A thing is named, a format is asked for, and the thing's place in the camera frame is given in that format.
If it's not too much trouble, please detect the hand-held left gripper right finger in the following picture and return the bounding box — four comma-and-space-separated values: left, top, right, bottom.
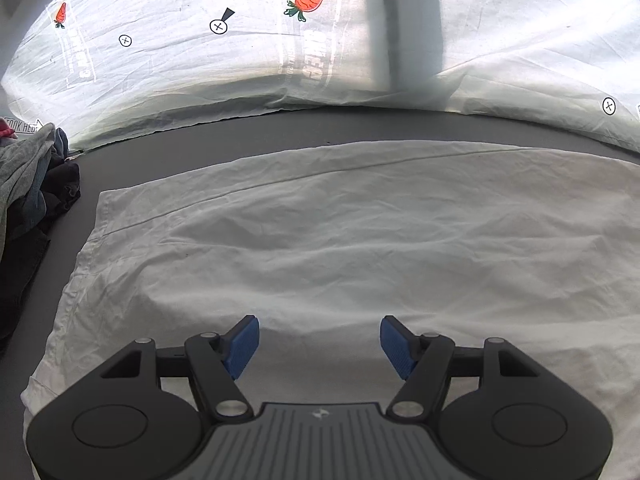
379, 315, 542, 422

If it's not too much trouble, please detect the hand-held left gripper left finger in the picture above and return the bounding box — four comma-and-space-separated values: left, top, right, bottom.
101, 314, 261, 423

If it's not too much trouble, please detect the white garment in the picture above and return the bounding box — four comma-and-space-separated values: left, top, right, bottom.
21, 139, 640, 480

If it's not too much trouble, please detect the pile of dark clothes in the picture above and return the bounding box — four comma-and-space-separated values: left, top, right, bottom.
0, 122, 82, 356

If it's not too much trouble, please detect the carrot print white sheet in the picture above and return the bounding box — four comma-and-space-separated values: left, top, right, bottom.
0, 0, 640, 153

